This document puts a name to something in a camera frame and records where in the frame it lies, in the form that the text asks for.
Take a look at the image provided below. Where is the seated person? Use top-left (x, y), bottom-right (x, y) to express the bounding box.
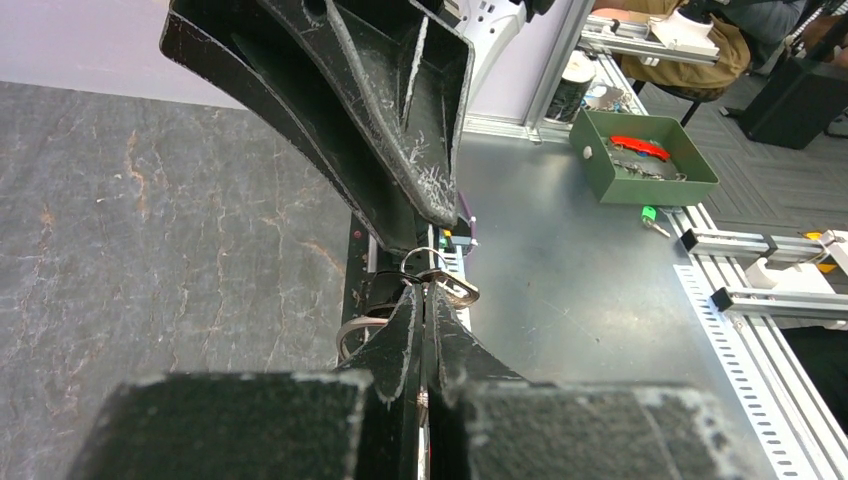
top-left (592, 1), bottom-right (807, 92)

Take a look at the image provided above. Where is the red tool in tray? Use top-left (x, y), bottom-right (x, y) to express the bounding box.
top-left (608, 135), bottom-right (671, 162)

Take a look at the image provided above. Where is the green capped key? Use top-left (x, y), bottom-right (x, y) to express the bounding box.
top-left (641, 206), bottom-right (671, 238)

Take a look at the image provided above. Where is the aluminium rail frame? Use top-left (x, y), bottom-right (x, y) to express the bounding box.
top-left (460, 0), bottom-right (848, 480)

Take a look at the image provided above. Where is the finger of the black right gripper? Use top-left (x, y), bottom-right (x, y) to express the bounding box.
top-left (160, 1), bottom-right (419, 255)
top-left (262, 1), bottom-right (474, 227)

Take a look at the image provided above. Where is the silver key with black fob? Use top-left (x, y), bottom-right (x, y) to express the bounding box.
top-left (400, 246), bottom-right (481, 309)

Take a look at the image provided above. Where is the perforated cable duct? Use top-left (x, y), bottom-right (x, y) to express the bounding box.
top-left (674, 265), bottom-right (847, 479)

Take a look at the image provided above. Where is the large silver keyring with clips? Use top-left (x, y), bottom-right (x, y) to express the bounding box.
top-left (335, 316), bottom-right (388, 363)

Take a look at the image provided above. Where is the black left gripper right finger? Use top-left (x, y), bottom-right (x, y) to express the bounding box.
top-left (425, 286), bottom-right (756, 479)

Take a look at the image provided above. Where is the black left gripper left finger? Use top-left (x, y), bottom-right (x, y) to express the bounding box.
top-left (69, 286), bottom-right (423, 479)

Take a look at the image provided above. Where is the green metal tray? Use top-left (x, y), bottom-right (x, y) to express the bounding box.
top-left (569, 109), bottom-right (720, 207)

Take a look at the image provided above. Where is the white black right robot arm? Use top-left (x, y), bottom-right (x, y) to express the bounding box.
top-left (159, 1), bottom-right (550, 255)

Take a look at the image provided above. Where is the purple cable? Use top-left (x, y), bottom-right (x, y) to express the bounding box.
top-left (457, 192), bottom-right (480, 248)

